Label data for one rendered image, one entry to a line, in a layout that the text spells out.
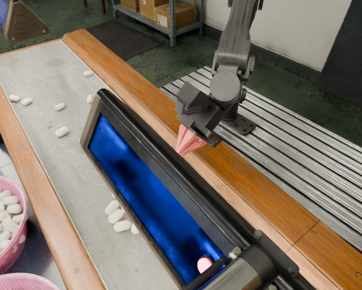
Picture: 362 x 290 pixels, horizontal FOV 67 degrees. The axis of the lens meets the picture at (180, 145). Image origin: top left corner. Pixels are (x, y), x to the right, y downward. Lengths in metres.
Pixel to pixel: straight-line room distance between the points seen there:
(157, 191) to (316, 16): 2.35
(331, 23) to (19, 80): 2.09
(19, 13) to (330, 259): 0.74
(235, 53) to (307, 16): 1.95
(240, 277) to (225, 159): 0.55
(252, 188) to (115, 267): 0.33
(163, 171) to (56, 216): 0.45
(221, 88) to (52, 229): 0.44
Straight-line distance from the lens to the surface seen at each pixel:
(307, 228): 0.64
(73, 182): 0.73
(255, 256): 0.18
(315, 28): 2.53
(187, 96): 0.54
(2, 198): 0.77
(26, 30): 0.65
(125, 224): 0.60
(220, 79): 0.53
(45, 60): 1.27
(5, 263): 0.71
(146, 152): 0.24
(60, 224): 0.64
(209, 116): 0.58
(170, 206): 0.22
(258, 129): 0.95
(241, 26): 0.66
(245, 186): 0.66
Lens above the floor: 1.28
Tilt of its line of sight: 45 degrees down
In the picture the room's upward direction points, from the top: straight up
